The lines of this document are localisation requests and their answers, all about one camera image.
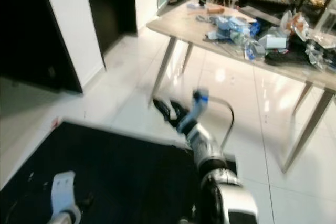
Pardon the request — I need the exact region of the small white box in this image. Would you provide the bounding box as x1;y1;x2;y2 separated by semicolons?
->
262;34;289;51

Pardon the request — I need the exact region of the crumpled clear plastic bag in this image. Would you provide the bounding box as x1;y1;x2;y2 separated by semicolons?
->
241;39;267;61

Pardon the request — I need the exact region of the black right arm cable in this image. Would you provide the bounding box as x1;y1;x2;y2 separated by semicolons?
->
207;98;236;150

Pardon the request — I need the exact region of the clear plastic container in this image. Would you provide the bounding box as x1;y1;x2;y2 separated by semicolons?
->
315;6;336;36

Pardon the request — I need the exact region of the small brown packet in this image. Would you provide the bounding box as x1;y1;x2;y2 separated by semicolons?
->
207;6;226;15

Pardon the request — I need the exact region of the clear plastic wrap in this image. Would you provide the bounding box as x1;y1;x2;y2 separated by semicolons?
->
304;40;336;70

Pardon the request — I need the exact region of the dark wooden door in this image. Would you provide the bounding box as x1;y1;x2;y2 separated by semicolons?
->
83;0;138;55

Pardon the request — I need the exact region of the flat black bag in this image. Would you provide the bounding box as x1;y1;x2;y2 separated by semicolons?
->
265;50;318;67

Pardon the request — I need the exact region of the black floor mat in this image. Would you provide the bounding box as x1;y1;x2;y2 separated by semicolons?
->
0;121;238;224

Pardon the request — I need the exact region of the large black cabinet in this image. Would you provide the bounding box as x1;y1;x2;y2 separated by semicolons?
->
0;0;83;94

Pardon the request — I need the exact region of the blue white right wrist camera mount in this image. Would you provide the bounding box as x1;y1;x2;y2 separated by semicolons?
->
178;90;211;134

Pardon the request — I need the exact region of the light wooden table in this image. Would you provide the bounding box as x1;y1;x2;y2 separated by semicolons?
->
146;0;336;174

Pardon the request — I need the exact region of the orange snack bag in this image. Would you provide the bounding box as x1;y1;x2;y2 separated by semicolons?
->
281;10;313;35

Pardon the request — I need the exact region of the blue packaging pile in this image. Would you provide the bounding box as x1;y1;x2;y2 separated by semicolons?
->
207;15;263;44

